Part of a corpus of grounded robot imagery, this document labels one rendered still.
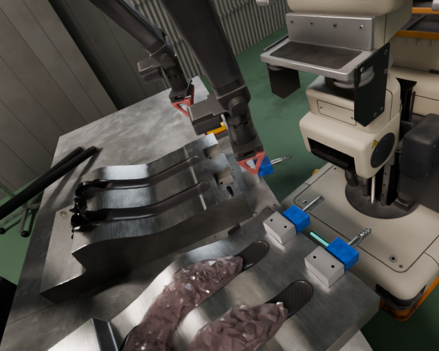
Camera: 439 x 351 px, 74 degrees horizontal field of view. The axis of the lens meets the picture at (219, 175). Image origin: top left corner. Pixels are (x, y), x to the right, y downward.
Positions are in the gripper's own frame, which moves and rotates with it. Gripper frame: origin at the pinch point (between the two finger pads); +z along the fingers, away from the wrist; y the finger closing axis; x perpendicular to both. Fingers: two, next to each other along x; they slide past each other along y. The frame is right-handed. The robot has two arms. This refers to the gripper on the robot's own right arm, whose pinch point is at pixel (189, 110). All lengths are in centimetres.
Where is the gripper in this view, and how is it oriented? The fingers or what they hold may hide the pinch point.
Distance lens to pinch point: 107.1
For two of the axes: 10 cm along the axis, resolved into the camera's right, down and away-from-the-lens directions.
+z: 2.8, 6.9, 6.6
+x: 9.5, -1.3, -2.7
